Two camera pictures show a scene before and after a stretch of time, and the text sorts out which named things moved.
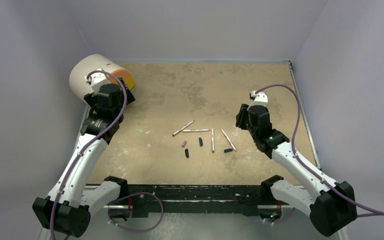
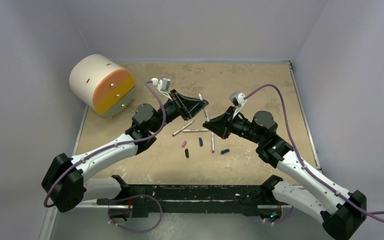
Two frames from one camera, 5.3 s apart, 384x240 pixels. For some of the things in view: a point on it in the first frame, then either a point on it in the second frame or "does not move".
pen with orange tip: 195,130 does not move
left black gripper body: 92,99 to 180,108
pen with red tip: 183,128 does not move
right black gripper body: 241,115 to 227,123
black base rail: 241,199 does not move
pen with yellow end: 235,149 to 205,112
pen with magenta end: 212,140 does not move
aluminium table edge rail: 309,130 does not move
